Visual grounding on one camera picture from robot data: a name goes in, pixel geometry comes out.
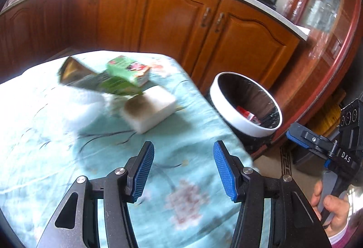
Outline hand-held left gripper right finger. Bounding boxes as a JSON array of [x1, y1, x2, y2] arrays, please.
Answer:
[[213, 140, 332, 248]]

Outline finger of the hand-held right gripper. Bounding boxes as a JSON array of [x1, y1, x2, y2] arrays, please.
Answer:
[[286, 123, 338, 159]]

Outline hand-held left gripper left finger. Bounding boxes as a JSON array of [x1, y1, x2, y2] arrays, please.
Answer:
[[37, 141, 155, 248]]

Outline white rimmed trash bin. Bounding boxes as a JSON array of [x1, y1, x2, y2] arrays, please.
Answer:
[[209, 71, 284, 153]]

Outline red barcode snack packet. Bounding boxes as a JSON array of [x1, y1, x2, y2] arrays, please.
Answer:
[[237, 106, 261, 124]]

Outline person's right forearm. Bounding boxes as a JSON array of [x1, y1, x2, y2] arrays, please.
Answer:
[[327, 225, 353, 248]]

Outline person's right hand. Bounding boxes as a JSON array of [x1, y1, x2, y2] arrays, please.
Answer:
[[310, 180, 353, 237]]

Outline yellow striped object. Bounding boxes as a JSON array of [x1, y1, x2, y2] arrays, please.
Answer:
[[309, 95, 342, 138]]

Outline white stained sponge block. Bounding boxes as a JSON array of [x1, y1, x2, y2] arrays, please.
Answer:
[[120, 86, 177, 133]]

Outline teal floral tablecloth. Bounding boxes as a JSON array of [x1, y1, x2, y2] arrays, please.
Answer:
[[0, 51, 253, 248]]

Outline green drink carton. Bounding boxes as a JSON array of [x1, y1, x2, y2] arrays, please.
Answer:
[[106, 55, 151, 87]]

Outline brown and green packet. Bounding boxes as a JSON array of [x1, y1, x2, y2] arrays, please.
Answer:
[[58, 56, 144, 98]]

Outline wooden glass door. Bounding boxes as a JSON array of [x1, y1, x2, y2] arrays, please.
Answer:
[[272, 0, 361, 129]]

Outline wooden lower kitchen cabinets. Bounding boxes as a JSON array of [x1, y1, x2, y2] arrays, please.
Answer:
[[0, 0, 300, 95]]

